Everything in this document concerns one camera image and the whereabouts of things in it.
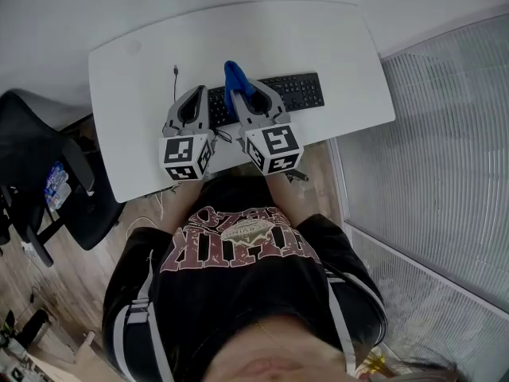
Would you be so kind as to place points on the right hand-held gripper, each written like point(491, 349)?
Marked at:
point(278, 141)

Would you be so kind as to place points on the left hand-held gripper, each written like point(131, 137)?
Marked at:
point(179, 151)

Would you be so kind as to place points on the blue cloth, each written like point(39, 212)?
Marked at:
point(234, 76)

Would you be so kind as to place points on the black keyboard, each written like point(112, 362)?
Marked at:
point(302, 92)

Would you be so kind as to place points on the person's right forearm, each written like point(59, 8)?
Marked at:
point(284, 201)

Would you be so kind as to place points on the person's left forearm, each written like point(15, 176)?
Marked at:
point(185, 205)

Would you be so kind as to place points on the dark metal bar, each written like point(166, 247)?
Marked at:
point(298, 175)

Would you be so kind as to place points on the white round desk grommet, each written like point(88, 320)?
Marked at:
point(133, 46)

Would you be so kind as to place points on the pack of water bottles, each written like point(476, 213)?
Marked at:
point(55, 185)

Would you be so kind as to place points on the black office chair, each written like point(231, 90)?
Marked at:
point(24, 133)

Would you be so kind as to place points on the ribbed glass partition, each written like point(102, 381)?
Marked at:
point(429, 133)

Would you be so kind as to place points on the person's black printed shirt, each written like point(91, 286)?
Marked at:
point(238, 293)

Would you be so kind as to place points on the person's face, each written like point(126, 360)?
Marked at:
point(270, 360)

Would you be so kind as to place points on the black equipment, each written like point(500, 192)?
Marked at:
point(33, 324)

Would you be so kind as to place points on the beige cardboard box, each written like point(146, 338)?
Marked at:
point(79, 370)

